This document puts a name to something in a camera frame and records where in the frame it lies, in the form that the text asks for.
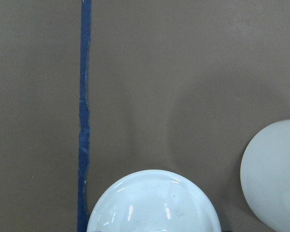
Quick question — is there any white enamel lid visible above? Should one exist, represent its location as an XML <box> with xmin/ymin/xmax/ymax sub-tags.
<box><xmin>87</xmin><ymin>170</ymin><xmax>221</xmax><ymax>232</ymax></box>

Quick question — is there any white enamel mug blue rim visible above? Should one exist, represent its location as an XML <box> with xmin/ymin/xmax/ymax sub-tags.
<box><xmin>240</xmin><ymin>119</ymin><xmax>290</xmax><ymax>232</ymax></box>

